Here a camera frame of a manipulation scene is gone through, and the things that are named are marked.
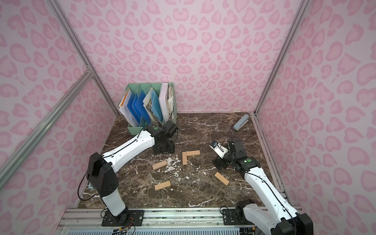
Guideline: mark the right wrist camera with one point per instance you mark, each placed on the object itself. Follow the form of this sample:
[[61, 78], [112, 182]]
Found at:
[[218, 148]]

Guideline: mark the white folder in organizer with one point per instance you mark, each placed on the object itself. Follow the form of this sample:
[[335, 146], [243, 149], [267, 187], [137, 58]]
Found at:
[[163, 100]]

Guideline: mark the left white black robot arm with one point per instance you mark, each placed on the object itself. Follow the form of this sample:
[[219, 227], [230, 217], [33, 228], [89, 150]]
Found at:
[[102, 169]]

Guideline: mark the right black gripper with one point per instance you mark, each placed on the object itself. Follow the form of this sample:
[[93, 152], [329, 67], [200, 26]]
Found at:
[[223, 160]]

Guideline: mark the grey stapler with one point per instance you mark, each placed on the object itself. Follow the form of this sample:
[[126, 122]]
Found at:
[[241, 122]]

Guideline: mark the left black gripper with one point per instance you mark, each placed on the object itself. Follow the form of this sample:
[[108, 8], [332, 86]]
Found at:
[[163, 147]]

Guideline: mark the blue folders in organizer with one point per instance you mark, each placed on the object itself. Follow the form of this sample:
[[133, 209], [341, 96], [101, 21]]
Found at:
[[137, 109]]

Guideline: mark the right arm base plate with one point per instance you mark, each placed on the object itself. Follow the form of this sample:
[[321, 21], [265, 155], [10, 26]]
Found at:
[[230, 216]]

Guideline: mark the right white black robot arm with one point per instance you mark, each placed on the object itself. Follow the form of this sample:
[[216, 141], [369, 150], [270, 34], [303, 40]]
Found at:
[[280, 218]]

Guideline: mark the aluminium mounting rail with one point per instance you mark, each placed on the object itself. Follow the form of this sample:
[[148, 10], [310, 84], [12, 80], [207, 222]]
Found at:
[[157, 221]]

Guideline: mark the wooden block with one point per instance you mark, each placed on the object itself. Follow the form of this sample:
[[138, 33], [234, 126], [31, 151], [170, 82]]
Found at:
[[184, 158], [193, 153], [159, 165], [221, 178], [162, 185]]

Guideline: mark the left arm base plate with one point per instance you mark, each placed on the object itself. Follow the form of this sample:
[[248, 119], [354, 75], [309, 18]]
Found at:
[[126, 218]]

